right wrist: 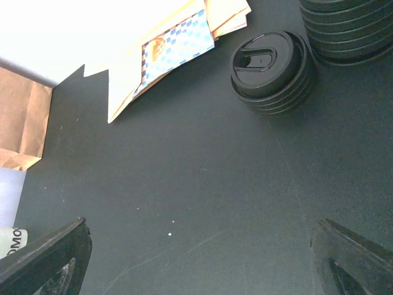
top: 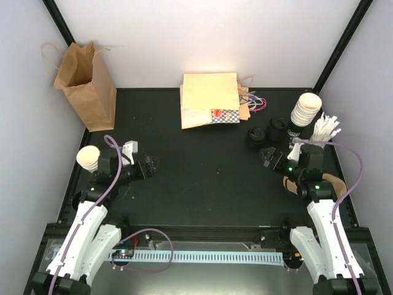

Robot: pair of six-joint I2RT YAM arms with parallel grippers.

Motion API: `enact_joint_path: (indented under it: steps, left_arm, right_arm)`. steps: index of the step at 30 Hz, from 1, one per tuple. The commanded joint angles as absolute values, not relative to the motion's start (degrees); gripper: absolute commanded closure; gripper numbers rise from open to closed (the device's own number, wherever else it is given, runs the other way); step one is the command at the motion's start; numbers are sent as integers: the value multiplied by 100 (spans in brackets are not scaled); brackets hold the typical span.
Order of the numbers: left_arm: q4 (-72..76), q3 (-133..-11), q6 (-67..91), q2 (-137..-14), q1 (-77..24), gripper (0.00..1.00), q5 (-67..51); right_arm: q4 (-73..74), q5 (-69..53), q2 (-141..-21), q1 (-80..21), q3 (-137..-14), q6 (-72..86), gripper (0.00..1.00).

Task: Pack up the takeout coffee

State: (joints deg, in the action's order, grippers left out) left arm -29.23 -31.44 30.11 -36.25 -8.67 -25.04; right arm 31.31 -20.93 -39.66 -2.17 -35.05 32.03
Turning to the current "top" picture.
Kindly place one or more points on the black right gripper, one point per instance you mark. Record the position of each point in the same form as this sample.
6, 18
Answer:
280, 156

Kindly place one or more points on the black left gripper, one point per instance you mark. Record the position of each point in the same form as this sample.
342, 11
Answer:
143, 174

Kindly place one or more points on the cream paper bag with handles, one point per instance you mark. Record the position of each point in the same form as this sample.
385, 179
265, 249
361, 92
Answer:
210, 91

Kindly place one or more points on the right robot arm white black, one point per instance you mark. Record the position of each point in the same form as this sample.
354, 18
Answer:
324, 247

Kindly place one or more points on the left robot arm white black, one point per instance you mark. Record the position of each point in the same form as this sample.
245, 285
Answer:
93, 234

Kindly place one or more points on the tall black lid stack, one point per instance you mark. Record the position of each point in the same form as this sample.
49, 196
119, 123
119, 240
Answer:
277, 129

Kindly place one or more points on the brown flat paper bag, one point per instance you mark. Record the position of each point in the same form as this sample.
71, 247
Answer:
243, 91

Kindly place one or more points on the glass of wrapped stirrers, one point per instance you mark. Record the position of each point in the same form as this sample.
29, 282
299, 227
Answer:
325, 128

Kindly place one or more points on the blue checkered paper bag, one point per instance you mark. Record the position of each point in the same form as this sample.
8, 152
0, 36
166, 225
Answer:
223, 116

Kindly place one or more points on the stack of white paper cups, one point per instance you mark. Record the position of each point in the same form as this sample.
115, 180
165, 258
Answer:
305, 110

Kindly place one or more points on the left stack of paper cups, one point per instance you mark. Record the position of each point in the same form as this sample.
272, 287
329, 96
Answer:
88, 157

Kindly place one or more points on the white flat paper bag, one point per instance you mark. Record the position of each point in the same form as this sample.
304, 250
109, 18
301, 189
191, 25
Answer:
191, 118

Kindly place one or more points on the small circuit board with LEDs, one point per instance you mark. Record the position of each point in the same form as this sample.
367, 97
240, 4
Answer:
122, 254

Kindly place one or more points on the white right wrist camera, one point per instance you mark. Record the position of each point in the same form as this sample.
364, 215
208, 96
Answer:
295, 148

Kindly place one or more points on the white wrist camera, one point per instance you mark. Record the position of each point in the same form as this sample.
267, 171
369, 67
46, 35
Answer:
295, 148
128, 150

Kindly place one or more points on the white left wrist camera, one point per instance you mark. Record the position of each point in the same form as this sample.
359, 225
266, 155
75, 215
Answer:
128, 150

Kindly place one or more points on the light blue slotted cable duct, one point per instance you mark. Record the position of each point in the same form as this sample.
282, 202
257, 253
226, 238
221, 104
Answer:
204, 257

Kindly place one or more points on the black right frame post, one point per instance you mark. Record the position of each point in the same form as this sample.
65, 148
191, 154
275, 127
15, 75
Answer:
353, 24

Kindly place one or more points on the black frame post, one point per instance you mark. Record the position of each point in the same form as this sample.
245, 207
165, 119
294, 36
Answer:
353, 24
59, 20

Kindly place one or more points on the black left frame post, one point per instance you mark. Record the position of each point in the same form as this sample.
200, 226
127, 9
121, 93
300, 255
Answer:
59, 20

